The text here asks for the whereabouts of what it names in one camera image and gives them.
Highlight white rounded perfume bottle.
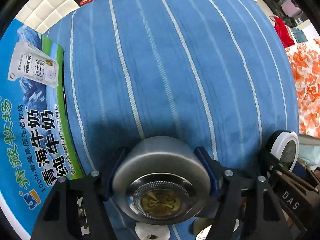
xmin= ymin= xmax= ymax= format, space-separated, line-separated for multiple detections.
xmin=135 ymin=222 xmax=171 ymax=240

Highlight red cloth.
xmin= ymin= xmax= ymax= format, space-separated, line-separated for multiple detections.
xmin=273 ymin=16 xmax=295 ymax=48

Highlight blue milk carton box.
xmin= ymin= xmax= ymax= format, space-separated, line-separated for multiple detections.
xmin=1 ymin=20 xmax=83 ymax=239

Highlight silver round tin gold emblem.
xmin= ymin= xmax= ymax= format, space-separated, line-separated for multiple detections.
xmin=112 ymin=136 xmax=210 ymax=225

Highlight pink small box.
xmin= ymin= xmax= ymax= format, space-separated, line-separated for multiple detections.
xmin=281 ymin=0 xmax=302 ymax=17

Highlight orange white floral cloth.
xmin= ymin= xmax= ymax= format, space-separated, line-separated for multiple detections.
xmin=285 ymin=38 xmax=320 ymax=138

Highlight blue striped tablecloth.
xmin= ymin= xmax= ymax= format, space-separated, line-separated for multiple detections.
xmin=46 ymin=0 xmax=299 ymax=240

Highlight left white padded chair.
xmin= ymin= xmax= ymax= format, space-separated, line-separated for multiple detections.
xmin=15 ymin=0 xmax=79 ymax=34

